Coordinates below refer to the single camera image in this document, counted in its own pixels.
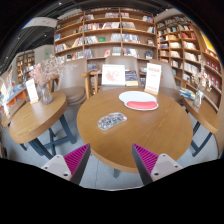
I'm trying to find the round wooden side table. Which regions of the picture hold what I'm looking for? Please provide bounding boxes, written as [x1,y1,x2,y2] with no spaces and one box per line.
[0,99,27,129]
[182,96,222,158]
[8,91,78,160]

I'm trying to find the stack of books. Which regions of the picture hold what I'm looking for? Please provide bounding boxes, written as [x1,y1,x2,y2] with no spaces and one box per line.
[179,87,197,101]

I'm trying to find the transparent computer mouse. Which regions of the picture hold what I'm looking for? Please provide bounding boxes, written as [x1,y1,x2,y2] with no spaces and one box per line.
[97,112,128,131]

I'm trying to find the white mouse pad, red rest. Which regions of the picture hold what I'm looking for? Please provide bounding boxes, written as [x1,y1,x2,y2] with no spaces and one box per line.
[118,90,159,112]

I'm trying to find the white and red table sign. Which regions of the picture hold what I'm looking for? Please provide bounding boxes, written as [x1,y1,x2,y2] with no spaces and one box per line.
[143,62,163,96]

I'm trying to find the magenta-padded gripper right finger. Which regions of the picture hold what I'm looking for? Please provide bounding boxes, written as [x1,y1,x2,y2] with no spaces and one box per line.
[131,143,184,186]

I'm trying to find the wooden bookshelf with yellow poster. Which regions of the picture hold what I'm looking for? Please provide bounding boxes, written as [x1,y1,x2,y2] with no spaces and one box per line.
[155,13,224,111]

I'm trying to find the colourful book display stand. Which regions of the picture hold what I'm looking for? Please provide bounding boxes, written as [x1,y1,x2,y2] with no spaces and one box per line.
[0,68,29,111]

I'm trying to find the glass vase with pink flowers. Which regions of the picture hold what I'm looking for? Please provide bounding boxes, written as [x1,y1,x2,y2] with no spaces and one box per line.
[29,54,68,106]

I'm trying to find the dark book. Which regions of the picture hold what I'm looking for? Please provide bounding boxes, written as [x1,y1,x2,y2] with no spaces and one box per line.
[125,70,139,87]

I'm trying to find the large wooden bookshelf unit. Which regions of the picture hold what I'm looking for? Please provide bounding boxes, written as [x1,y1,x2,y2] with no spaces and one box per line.
[53,7,158,68]

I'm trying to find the white hanging ceiling panel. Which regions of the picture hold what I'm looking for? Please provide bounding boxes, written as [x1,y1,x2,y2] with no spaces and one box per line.
[23,16,58,30]

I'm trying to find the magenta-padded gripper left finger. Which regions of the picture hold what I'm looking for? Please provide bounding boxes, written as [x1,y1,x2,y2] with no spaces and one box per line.
[40,143,92,186]

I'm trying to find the small white table sign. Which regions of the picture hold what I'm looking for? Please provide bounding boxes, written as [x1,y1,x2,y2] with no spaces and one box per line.
[25,78,40,104]

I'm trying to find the beige armchair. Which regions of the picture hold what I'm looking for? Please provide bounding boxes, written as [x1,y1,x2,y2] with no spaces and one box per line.
[98,55,143,93]
[148,59,184,101]
[54,58,93,106]

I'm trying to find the white board with pink print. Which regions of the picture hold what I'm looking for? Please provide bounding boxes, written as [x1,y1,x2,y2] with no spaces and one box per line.
[101,63,127,87]

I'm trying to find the small distant bookshelf unit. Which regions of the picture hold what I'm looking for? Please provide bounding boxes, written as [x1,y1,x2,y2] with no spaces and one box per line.
[15,49,36,84]

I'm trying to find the glass vase with pale flowers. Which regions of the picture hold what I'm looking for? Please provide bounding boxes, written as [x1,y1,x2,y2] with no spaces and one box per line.
[191,59,213,109]

